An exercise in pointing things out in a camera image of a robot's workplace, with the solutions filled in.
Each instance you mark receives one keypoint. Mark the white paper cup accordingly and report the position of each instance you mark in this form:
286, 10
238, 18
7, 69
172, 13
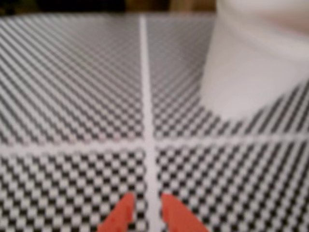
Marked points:
241, 72

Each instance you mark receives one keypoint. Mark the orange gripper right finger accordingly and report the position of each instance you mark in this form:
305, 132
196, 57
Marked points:
178, 217

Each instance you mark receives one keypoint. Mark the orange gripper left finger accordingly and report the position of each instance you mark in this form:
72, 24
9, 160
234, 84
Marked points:
120, 217

